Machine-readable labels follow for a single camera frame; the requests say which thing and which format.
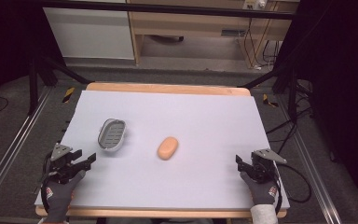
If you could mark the black curtain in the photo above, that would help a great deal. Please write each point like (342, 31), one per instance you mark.
(9, 40)
(338, 77)

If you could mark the wooden desk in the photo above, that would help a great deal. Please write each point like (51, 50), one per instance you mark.
(183, 25)

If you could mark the yellow black floor tape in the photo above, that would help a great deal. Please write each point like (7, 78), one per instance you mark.
(268, 101)
(68, 94)

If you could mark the orange soap bar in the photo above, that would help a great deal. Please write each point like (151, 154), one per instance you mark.
(167, 148)

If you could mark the white table cover sheet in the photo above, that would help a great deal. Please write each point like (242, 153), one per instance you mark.
(180, 118)

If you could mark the black metal stand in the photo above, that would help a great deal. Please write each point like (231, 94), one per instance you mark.
(292, 93)
(34, 84)

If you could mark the white power strip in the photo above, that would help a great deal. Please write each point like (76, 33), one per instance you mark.
(254, 4)

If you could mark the white cabinet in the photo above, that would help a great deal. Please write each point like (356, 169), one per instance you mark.
(87, 34)

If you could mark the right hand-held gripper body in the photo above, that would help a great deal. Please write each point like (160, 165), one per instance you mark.
(264, 165)

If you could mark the metal floor rail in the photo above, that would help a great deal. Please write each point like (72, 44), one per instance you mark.
(15, 146)
(310, 174)

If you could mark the metal soap dish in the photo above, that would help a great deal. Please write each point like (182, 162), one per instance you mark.
(112, 135)

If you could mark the person's right hand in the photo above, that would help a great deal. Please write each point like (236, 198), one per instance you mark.
(262, 191)

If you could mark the person's left hand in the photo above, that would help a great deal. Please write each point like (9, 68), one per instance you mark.
(59, 196)

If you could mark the wooden table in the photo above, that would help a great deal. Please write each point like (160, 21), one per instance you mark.
(167, 88)

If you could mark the black horizontal frame bar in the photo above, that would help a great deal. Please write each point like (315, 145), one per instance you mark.
(167, 10)

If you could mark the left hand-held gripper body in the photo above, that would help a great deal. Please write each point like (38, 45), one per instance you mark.
(62, 165)

